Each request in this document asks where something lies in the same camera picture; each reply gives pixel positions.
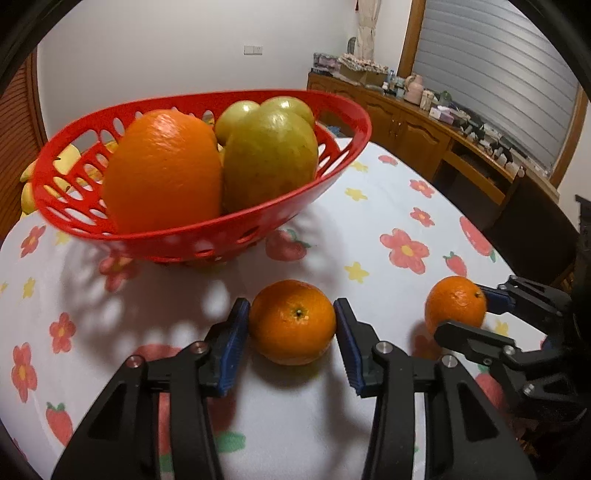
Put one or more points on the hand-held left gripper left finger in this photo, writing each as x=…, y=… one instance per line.
x=231, y=350

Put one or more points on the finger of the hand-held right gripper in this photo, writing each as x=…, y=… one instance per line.
x=521, y=297
x=480, y=341

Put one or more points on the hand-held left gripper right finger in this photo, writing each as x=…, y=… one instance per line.
x=351, y=350

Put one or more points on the small tangerine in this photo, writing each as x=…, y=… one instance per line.
x=455, y=300
x=291, y=323

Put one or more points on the red perforated plastic basket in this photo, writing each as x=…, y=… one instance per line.
x=295, y=198

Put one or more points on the large orange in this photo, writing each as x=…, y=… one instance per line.
x=161, y=170

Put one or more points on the green guava fruit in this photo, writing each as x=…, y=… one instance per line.
x=272, y=157

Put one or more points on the green apple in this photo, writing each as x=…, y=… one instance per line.
x=233, y=120
x=291, y=105

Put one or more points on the white floral tablecloth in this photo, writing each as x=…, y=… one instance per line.
x=346, y=230

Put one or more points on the wooden sideboard cabinet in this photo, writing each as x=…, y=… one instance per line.
x=415, y=129

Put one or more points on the pale pink tissue box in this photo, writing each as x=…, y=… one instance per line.
x=442, y=114

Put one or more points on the grey window blind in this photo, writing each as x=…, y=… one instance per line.
x=485, y=69

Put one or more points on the pink kettle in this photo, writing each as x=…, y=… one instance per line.
x=414, y=90

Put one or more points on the yellow plush toy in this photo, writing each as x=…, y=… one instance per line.
x=28, y=194

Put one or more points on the cardboard box with clutter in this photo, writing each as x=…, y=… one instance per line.
x=362, y=71

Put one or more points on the stack of patterned boxes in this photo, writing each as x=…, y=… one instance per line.
x=325, y=63

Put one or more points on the wooden slatted door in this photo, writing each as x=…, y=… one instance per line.
x=18, y=129

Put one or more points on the beige curtain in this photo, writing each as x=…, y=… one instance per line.
x=368, y=27

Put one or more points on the white wall switch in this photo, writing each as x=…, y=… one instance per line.
x=252, y=49

